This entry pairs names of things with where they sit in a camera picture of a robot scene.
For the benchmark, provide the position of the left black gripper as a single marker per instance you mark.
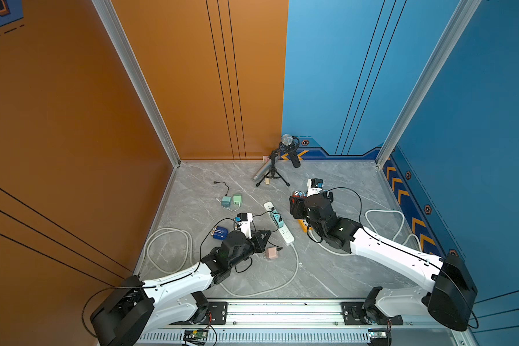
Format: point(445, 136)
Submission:
point(259, 244)

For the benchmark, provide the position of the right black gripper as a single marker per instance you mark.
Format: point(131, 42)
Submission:
point(296, 207)

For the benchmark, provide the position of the yellow power strip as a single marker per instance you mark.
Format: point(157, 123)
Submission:
point(304, 225)

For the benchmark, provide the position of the pink charger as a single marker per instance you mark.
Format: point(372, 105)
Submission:
point(272, 253)

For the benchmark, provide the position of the light green charger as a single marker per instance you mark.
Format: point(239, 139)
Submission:
point(237, 199)

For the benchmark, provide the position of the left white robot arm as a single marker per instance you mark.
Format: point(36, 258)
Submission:
point(173, 285)

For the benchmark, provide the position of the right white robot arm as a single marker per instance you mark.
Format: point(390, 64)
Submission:
point(444, 287)

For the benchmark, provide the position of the teal charger lower white strip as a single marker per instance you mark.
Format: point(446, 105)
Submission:
point(279, 222)

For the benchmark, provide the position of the white power strip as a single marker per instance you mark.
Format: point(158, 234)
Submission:
point(284, 231)

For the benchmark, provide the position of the black tripod stand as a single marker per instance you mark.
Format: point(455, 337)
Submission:
point(273, 173)

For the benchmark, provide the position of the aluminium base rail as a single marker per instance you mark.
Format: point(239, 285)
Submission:
point(300, 322)

